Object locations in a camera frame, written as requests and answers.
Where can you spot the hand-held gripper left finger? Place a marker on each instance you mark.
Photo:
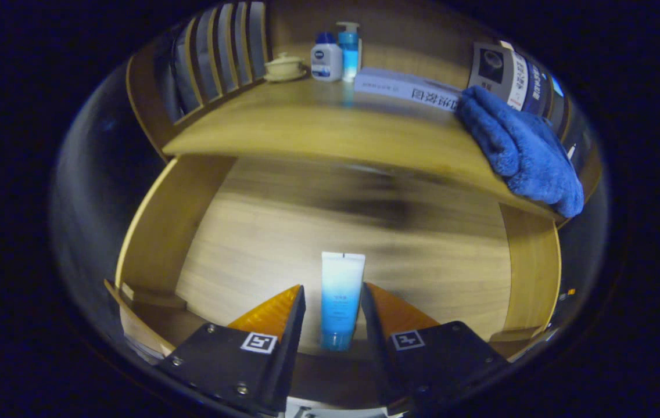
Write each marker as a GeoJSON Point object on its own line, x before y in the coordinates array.
{"type": "Point", "coordinates": [289, 348]}

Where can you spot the flat grey book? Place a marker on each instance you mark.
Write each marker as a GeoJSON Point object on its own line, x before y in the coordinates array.
{"type": "Point", "coordinates": [400, 87]}

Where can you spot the dark blue standing book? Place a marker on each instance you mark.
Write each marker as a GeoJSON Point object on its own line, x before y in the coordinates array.
{"type": "Point", "coordinates": [539, 87]}

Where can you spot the blue pump bottle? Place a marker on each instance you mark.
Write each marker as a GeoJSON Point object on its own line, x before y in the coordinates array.
{"type": "Point", "coordinates": [350, 52]}

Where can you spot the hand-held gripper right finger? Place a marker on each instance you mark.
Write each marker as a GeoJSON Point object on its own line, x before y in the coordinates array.
{"type": "Point", "coordinates": [373, 342]}

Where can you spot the black backdrop cloth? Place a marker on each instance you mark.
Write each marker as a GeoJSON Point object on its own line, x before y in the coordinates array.
{"type": "Point", "coordinates": [183, 81]}

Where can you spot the white bottle blue cap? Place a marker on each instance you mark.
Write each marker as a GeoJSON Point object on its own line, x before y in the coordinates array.
{"type": "Point", "coordinates": [326, 61]}

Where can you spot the beige lidded teacup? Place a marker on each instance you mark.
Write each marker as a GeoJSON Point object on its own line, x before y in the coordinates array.
{"type": "Point", "coordinates": [283, 67]}

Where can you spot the white standing book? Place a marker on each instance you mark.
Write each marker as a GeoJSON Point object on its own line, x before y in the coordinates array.
{"type": "Point", "coordinates": [492, 67]}

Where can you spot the wooden countertop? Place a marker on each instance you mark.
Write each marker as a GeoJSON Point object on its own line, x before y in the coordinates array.
{"type": "Point", "coordinates": [307, 122]}

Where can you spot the blue white cream tube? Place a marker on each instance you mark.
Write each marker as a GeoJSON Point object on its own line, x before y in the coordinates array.
{"type": "Point", "coordinates": [341, 290]}

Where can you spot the blue folded towel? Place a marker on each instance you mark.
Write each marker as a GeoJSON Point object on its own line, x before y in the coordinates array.
{"type": "Point", "coordinates": [516, 145]}

